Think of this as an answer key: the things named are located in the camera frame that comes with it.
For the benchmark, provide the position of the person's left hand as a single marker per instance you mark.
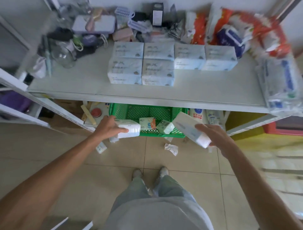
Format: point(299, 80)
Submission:
point(106, 129)

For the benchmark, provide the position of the person's right hand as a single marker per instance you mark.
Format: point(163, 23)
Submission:
point(216, 136)

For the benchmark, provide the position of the person's right thumb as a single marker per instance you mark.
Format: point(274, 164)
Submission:
point(201, 128)

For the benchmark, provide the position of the person's left thumb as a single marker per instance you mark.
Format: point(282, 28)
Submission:
point(123, 130)

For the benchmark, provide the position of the white soft tissue pack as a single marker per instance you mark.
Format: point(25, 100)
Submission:
point(187, 129)
point(129, 127)

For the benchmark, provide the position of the person's left forearm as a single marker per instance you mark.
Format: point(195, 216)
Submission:
point(49, 180)

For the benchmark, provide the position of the person's right forearm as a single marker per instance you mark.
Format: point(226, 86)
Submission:
point(258, 184)

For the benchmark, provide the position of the white bottle with red label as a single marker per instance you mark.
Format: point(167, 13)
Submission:
point(197, 114)

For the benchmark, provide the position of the white bottle with blue print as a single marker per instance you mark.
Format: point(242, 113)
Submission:
point(213, 117)

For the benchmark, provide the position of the white and orange tissue packet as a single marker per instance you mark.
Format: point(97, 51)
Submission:
point(147, 123)

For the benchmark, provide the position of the green plastic crate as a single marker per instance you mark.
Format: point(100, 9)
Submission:
point(144, 113)

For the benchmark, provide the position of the small white packet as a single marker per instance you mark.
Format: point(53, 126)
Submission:
point(101, 147)

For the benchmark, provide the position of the white box with red disc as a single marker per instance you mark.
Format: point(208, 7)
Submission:
point(95, 111)

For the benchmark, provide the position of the pale green tissue packet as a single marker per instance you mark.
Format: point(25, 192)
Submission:
point(166, 126)

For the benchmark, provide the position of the crumpled white tissue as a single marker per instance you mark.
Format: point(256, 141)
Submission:
point(171, 149)

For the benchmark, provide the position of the person's left shoe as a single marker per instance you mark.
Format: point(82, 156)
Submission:
point(136, 173)

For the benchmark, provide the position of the person's shoe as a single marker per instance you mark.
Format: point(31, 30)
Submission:
point(163, 171)
point(136, 173)

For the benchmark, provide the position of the white metal shelf rack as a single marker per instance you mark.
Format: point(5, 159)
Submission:
point(99, 80)

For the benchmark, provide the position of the person's right shoe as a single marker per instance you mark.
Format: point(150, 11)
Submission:
point(163, 171)

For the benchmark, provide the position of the brown cardboard box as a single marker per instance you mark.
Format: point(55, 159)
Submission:
point(65, 111)

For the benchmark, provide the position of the person's grey trousers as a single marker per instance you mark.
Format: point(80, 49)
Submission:
point(156, 189)

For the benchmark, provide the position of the group of pale blue tissue packets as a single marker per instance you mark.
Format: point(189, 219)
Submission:
point(163, 64)

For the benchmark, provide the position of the red plastic bin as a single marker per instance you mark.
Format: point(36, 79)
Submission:
point(284, 128)

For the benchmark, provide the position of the clear bag of blue-white packets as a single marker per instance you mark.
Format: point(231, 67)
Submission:
point(280, 85)

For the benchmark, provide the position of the person's grey shirt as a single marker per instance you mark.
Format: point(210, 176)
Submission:
point(158, 215)

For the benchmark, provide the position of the dark blue and white package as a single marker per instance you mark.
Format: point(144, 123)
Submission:
point(230, 40)

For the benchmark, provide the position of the pink box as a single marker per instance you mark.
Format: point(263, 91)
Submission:
point(123, 34)

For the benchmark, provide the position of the clear glass jar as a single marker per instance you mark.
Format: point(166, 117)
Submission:
point(63, 55)

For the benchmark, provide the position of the orange and white wrapped package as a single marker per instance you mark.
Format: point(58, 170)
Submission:
point(221, 22)
point(198, 28)

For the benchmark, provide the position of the white plastic cup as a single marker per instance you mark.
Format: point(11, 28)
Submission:
point(39, 67)

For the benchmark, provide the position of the white box with lavender lid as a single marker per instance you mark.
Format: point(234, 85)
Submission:
point(94, 23)

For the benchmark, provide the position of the purple bag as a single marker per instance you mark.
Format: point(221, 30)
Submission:
point(14, 100)

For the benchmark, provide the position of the white perforated plastic basket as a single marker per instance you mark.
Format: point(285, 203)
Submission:
point(122, 13)

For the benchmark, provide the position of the red and white plastic package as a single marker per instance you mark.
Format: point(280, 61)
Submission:
point(266, 30)

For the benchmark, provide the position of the black and white carton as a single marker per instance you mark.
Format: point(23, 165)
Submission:
point(157, 14)

